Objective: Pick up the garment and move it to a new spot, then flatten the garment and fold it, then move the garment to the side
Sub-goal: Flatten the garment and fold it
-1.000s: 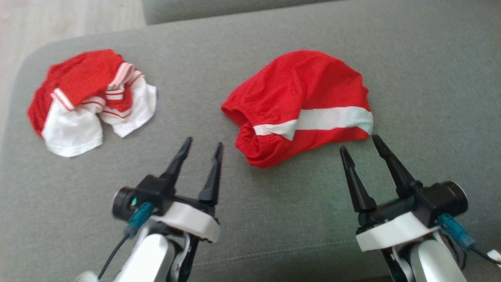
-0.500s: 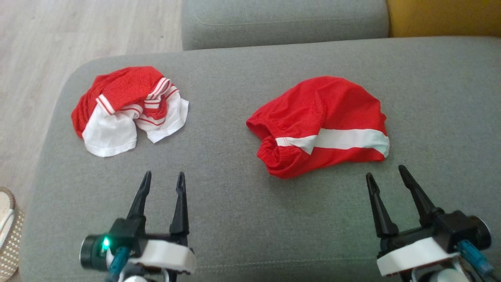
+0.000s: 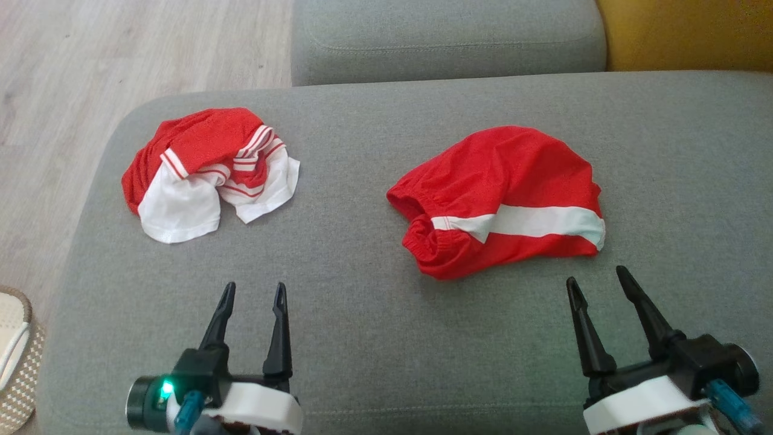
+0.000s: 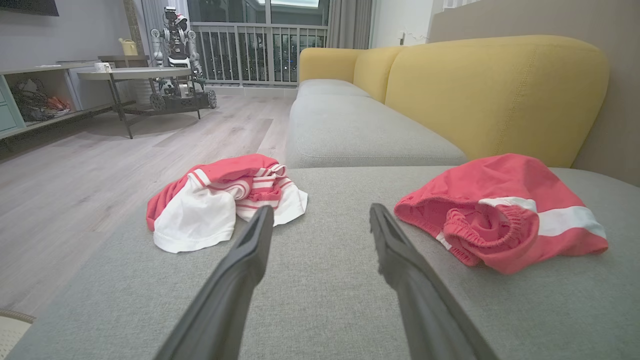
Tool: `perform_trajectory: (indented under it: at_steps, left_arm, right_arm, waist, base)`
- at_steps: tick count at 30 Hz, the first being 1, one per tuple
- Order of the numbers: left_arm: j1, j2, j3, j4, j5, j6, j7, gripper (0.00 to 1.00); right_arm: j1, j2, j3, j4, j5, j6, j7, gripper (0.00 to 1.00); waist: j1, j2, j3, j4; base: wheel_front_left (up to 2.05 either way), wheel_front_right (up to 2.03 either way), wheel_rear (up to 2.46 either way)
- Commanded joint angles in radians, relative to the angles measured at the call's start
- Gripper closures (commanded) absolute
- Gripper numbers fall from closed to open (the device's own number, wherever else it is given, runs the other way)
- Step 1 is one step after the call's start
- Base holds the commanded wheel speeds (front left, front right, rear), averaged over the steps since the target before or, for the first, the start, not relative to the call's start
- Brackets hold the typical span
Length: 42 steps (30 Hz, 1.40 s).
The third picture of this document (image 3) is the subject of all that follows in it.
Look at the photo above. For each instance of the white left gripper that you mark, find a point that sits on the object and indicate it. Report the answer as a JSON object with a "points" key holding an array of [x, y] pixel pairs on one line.
{"points": [[266, 405]]}

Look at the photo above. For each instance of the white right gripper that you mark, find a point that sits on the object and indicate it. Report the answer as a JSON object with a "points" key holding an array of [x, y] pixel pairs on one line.
{"points": [[640, 405]]}

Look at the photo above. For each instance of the red shorts white stripe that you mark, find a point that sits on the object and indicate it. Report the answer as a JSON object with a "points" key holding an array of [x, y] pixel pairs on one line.
{"points": [[501, 169]]}

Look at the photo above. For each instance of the red white basketball jersey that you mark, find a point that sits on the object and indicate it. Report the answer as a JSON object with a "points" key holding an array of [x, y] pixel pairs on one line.
{"points": [[205, 136]]}

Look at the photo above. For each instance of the cream woven laundry basket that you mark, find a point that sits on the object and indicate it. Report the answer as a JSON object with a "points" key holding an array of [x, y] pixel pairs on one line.
{"points": [[24, 386]]}

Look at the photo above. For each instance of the yellow cushion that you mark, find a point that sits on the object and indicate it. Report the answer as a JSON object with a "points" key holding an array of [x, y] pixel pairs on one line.
{"points": [[688, 30]]}

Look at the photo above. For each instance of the grey sofa back cushion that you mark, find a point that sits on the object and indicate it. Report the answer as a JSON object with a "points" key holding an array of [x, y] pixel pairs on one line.
{"points": [[447, 36]]}

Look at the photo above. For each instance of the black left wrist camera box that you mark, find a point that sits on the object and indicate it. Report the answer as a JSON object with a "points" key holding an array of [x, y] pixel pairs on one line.
{"points": [[199, 374]]}

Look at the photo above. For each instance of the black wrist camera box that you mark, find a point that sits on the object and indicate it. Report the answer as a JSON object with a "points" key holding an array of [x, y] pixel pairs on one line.
{"points": [[697, 362], [199, 374]]}

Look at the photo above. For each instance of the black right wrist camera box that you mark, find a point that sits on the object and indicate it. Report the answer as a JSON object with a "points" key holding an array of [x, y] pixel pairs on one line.
{"points": [[697, 362]]}

